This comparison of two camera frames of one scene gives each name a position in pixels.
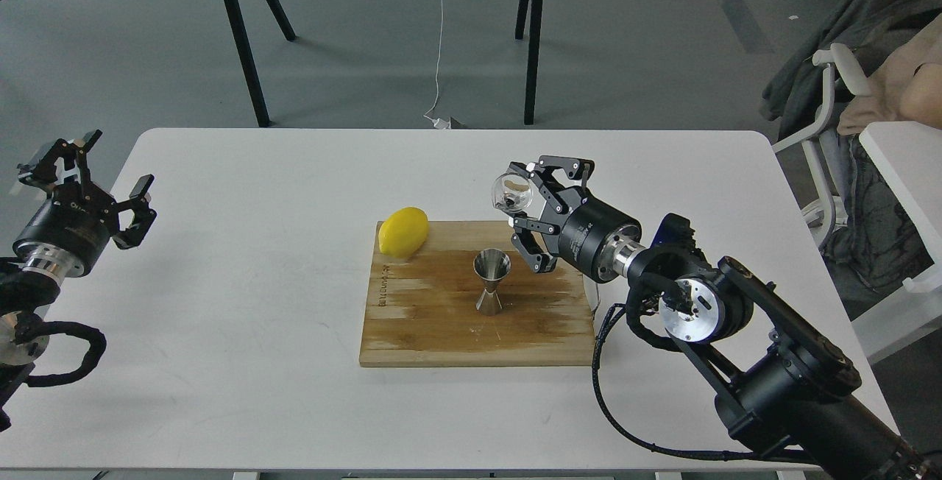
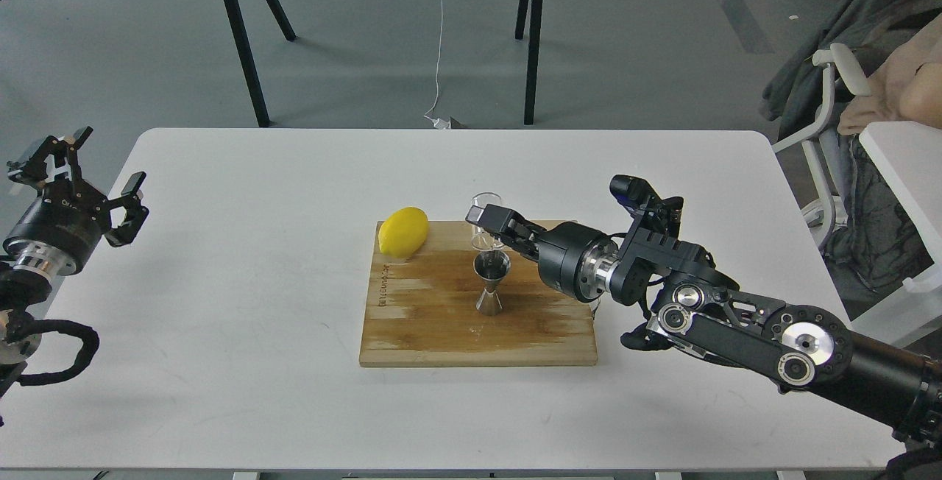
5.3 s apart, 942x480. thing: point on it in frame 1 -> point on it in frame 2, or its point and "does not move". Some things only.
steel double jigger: (490, 265) does not move
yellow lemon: (403, 232) does not move
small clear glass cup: (511, 191) -> (481, 240)
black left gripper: (68, 233) does not move
